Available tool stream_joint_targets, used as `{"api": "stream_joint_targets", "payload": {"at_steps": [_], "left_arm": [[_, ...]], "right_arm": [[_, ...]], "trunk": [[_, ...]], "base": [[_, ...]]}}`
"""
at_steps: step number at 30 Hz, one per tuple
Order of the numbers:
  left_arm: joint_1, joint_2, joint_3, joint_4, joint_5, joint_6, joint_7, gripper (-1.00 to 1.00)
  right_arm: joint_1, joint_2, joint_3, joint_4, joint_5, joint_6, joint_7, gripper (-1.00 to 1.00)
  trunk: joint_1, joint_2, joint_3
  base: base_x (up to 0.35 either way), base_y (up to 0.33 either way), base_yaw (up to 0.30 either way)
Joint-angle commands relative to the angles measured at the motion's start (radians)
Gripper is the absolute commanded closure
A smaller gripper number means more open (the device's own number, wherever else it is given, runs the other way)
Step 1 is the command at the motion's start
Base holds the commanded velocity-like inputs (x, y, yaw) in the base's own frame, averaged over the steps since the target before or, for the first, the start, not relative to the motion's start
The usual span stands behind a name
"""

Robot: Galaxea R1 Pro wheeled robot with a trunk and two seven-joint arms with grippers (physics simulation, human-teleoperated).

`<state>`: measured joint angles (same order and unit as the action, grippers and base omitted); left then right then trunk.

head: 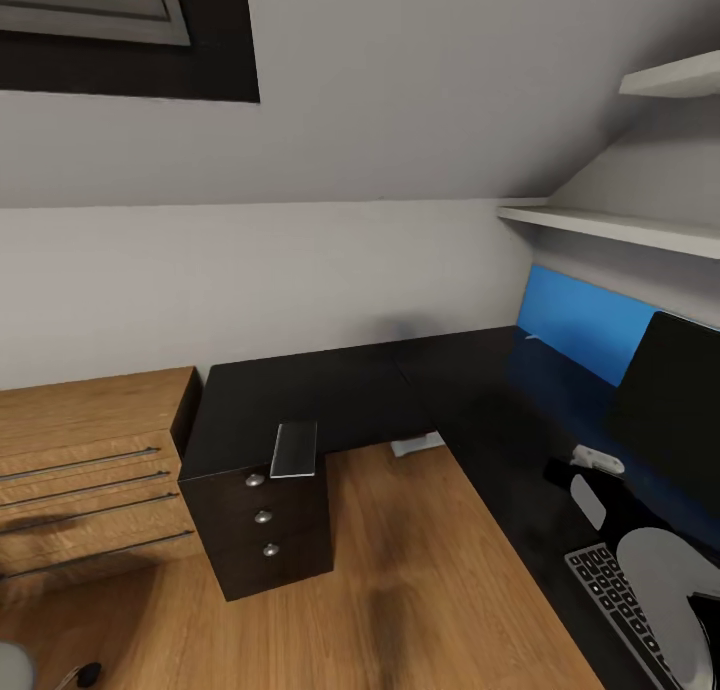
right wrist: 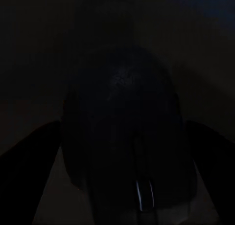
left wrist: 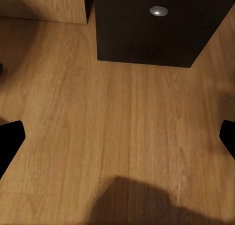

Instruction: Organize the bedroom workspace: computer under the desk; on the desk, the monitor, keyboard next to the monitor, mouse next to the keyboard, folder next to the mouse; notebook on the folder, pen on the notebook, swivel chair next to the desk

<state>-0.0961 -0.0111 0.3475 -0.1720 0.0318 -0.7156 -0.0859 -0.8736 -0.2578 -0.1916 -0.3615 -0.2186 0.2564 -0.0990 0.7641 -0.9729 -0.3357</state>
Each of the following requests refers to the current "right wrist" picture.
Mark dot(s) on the desk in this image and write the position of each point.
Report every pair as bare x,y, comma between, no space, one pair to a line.
41,41

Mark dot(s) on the mouse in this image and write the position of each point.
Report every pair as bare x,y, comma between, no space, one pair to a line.
123,140

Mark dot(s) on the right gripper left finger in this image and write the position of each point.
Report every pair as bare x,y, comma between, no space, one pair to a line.
24,171

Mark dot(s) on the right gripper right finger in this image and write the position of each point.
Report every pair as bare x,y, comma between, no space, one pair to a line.
214,156

